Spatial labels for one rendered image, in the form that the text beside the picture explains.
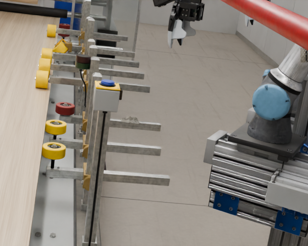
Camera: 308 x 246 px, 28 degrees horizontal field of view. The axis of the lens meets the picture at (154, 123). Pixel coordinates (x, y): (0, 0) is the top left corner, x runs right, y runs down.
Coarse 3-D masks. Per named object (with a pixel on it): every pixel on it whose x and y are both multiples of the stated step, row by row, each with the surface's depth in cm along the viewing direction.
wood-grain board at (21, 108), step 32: (0, 32) 389; (32, 32) 403; (0, 64) 310; (32, 64) 319; (0, 96) 259; (32, 96) 265; (0, 128) 221; (32, 128) 226; (0, 160) 194; (32, 160) 197; (0, 192) 172; (32, 192) 175; (0, 224) 155
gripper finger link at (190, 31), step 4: (184, 20) 199; (184, 24) 199; (188, 24) 199; (184, 28) 200; (188, 28) 200; (192, 28) 199; (188, 32) 200; (192, 32) 200; (180, 40) 202; (180, 44) 202
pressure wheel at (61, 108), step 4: (56, 104) 256; (60, 104) 258; (64, 104) 257; (68, 104) 259; (72, 104) 259; (56, 108) 256; (60, 108) 254; (64, 108) 254; (68, 108) 255; (72, 108) 256; (56, 112) 256; (60, 112) 255; (64, 112) 255; (68, 112) 255; (72, 112) 257
